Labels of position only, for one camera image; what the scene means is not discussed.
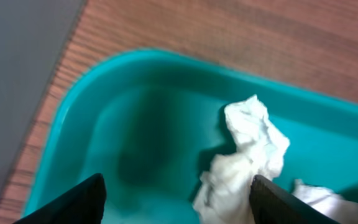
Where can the grey plastic dishwasher rack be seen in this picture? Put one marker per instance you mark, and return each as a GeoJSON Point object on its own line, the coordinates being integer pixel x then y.
{"type": "Point", "coordinates": [32, 36]}

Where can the teal plastic tray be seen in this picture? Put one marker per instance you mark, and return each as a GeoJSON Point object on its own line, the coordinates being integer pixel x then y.
{"type": "Point", "coordinates": [150, 121]}

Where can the white napkin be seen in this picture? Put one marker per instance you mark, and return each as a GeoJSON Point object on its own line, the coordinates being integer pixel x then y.
{"type": "Point", "coordinates": [223, 197]}

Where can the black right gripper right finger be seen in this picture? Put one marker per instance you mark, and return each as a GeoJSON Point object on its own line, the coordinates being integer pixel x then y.
{"type": "Point", "coordinates": [271, 204]}

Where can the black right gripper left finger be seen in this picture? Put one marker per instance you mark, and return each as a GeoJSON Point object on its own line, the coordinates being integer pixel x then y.
{"type": "Point", "coordinates": [83, 204]}

